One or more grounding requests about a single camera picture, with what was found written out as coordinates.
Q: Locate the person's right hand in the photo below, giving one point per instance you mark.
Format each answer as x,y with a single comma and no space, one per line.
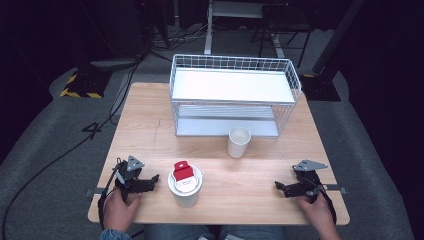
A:
316,211

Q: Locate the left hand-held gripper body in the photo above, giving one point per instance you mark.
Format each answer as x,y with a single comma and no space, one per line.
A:
128,175

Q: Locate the person's left leg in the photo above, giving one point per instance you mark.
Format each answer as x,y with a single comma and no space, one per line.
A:
178,233

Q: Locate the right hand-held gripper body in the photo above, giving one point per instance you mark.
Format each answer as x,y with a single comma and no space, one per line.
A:
308,185

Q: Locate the grey tape strip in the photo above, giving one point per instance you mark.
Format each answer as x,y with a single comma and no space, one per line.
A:
95,191
336,190

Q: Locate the black metal chair frame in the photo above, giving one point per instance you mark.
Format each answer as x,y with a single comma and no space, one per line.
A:
283,20

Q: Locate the person's right leg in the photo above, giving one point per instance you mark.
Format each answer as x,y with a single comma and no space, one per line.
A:
253,233

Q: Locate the white tumbler with red lid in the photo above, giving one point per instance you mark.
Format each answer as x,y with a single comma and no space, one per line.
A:
185,183

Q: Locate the person's leg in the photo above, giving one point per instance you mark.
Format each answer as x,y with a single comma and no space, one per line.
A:
253,233
178,233

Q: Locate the black stand with base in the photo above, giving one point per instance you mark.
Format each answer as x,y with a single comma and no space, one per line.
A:
321,86

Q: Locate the white paper cup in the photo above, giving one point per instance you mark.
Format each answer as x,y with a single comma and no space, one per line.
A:
238,143

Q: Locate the white desk frame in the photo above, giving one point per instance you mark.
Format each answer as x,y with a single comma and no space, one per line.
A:
209,33

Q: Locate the person's left hand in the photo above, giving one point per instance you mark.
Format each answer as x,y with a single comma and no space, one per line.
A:
118,211

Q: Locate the yellow black striped stand base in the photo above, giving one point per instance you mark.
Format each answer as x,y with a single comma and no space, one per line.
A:
83,85

